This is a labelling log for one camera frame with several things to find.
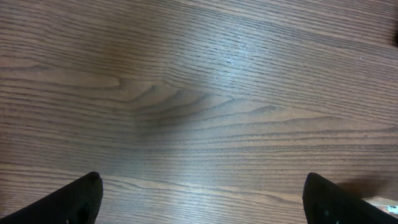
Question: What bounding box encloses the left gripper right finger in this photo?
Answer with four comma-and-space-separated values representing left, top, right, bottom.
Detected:
302, 172, 397, 224

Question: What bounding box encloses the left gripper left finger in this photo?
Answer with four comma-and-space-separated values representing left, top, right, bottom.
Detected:
1, 172, 103, 224

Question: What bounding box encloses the beige snack bag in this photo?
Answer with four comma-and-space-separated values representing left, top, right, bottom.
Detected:
363, 196, 398, 216

